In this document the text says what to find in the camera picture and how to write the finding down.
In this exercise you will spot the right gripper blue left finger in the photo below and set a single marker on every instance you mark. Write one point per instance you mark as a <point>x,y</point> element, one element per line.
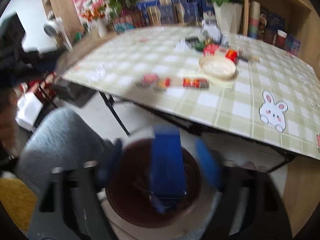
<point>111,158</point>

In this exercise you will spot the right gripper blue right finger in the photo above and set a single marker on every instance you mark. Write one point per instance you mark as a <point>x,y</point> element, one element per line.
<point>210,162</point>

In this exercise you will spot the blue paper tray box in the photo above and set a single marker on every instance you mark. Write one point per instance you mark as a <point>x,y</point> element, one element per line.
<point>167,185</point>

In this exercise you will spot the white paper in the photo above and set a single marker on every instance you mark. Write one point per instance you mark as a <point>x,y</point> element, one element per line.
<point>209,29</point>

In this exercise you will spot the dark red trash bin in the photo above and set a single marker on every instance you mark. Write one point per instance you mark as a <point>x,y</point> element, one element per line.
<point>128,191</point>

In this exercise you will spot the person's left hand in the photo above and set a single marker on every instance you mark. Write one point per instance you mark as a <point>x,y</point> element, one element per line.
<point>9,126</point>

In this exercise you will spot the white desk fan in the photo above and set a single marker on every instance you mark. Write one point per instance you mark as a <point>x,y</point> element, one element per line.
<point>55,27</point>

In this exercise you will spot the checked bunny tablecloth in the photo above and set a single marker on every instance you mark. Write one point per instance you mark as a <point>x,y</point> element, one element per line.
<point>272,98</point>

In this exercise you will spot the white vase orange flowers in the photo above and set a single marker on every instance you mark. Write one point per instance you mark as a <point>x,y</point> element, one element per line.
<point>98,26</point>

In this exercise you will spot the white plastic lid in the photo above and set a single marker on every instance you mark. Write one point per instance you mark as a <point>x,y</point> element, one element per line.
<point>218,67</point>

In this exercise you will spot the red cigarette pack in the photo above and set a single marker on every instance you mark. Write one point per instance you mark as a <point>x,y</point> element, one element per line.
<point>217,50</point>

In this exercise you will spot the green candy wrapper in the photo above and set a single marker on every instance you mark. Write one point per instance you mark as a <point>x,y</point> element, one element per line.
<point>201,45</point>

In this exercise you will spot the black cigarette pack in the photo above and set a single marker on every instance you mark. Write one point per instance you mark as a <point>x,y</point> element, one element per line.
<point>192,41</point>

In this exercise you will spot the dark brown cup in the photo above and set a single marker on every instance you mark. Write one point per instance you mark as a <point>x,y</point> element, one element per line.
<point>268,36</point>

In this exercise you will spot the red paper cup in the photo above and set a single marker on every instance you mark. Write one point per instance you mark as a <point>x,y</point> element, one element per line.
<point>280,39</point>

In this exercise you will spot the small blue carton box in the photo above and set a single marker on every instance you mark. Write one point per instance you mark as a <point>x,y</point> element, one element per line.
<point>292,45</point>

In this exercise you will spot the stacked blue gift boxes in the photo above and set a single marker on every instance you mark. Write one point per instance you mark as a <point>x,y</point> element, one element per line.
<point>159,12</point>

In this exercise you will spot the stack of pastel cups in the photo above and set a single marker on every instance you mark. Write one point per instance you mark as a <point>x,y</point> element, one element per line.
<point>254,18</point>

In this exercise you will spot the wooden shelf unit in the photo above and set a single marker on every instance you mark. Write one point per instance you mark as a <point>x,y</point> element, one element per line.
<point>301,21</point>

